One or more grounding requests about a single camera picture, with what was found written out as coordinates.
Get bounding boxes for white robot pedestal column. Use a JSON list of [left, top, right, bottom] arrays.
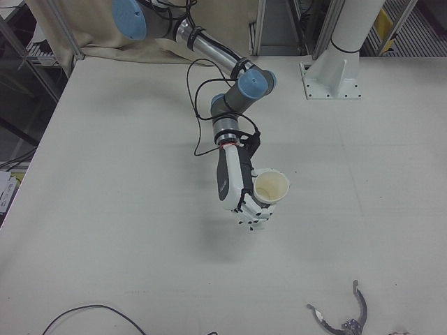
[[299, 0, 419, 101]]

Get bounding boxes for metal wire shelf rack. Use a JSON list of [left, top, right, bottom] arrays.
[[0, 0, 76, 147]]

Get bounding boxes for aluminium profile frame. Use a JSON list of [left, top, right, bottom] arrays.
[[249, 0, 345, 59]]

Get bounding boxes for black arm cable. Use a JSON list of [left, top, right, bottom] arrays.
[[186, 58, 261, 157]]

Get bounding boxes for aluminium frame post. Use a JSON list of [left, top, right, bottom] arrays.
[[43, 0, 85, 61]]

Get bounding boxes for black table cable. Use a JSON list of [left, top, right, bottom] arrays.
[[42, 304, 147, 335]]

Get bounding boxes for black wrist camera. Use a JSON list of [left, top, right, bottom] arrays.
[[242, 131, 263, 158]]

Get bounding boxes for metal claw gripper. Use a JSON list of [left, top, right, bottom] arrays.
[[306, 279, 369, 335]]

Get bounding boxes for metal grating platform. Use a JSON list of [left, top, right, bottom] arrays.
[[359, 0, 447, 58]]

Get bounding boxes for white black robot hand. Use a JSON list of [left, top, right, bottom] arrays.
[[215, 144, 284, 233]]

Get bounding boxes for yellow plastic part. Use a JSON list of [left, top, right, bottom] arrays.
[[378, 8, 398, 54]]

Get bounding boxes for white paper cup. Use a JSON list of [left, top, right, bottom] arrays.
[[252, 170, 291, 211]]

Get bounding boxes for white printed carton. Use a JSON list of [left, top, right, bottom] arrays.
[[0, 170, 20, 216]]

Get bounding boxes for beige curtain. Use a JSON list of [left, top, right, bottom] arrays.
[[26, 0, 261, 66]]

